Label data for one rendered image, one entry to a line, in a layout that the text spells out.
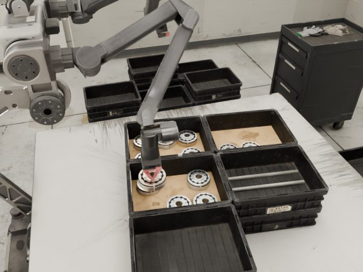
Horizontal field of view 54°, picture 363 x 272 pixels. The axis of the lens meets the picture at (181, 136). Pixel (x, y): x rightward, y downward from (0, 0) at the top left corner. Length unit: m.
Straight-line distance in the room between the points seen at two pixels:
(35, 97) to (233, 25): 3.68
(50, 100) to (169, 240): 0.74
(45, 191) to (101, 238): 0.42
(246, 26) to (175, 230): 3.91
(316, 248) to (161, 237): 0.65
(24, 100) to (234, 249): 1.08
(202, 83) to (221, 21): 1.95
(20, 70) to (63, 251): 0.76
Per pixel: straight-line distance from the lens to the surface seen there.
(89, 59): 1.21
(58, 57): 1.22
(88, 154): 2.01
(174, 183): 1.60
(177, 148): 1.78
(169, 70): 1.24
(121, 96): 2.86
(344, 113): 3.43
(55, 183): 1.89
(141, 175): 1.34
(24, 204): 2.16
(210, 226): 1.45
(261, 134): 1.91
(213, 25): 4.82
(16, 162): 3.23
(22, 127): 3.62
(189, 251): 1.38
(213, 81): 3.05
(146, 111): 1.18
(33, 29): 1.31
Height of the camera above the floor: 1.97
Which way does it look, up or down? 38 degrees down
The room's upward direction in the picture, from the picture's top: straight up
